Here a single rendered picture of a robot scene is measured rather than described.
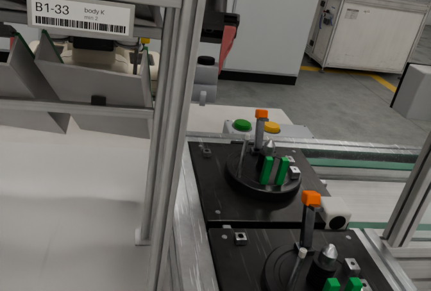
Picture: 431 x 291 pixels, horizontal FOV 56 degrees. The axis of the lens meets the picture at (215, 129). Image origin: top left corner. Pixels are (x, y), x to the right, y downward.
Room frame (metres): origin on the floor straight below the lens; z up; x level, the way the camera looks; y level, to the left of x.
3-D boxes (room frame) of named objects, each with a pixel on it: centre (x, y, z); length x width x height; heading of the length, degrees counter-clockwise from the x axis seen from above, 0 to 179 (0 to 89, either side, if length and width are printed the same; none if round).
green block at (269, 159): (0.59, -0.10, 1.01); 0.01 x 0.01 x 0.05; 15
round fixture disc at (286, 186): (0.63, -0.10, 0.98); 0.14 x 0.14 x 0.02
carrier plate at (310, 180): (0.63, -0.10, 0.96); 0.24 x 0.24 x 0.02; 15
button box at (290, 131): (0.86, -0.13, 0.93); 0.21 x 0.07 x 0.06; 105
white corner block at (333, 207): (0.56, -0.22, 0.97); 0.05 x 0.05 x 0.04; 15
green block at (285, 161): (0.59, -0.12, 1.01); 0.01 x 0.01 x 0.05; 15
